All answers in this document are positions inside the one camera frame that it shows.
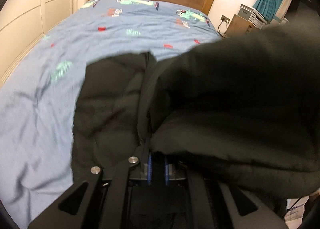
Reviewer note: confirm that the wall socket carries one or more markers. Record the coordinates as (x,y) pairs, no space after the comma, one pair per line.
(225,19)

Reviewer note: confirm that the wooden drawer cabinet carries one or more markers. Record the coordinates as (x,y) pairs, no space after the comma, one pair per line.
(239,26)

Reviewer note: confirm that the white printer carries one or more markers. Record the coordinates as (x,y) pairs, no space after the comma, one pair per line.
(252,15)

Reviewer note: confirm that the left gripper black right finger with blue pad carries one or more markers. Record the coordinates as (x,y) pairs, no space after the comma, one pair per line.
(216,205)

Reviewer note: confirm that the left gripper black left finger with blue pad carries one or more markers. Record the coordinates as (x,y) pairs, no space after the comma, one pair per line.
(100,199)

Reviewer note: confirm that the white wardrobe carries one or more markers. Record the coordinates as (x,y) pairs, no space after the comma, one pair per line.
(23,24)

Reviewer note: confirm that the blue patterned bed duvet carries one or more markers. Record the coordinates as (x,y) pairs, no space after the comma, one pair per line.
(38,99)

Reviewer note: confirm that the black puffer jacket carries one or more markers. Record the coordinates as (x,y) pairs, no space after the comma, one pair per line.
(243,109)

